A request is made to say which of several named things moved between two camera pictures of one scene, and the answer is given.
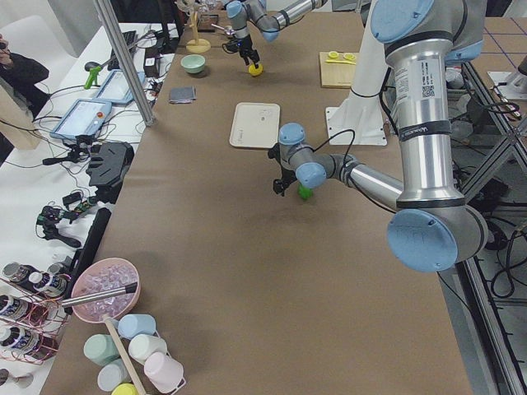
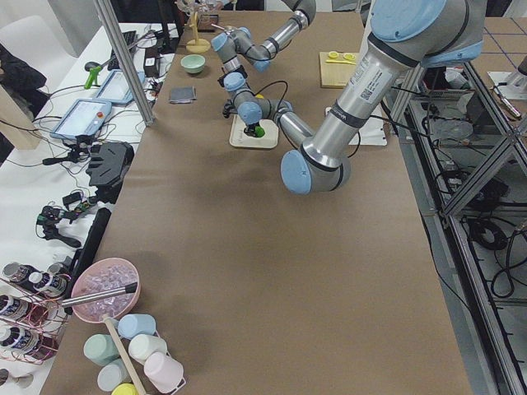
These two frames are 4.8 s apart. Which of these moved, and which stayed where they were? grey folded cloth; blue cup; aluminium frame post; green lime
Moved: green lime
Stayed: aluminium frame post; grey folded cloth; blue cup
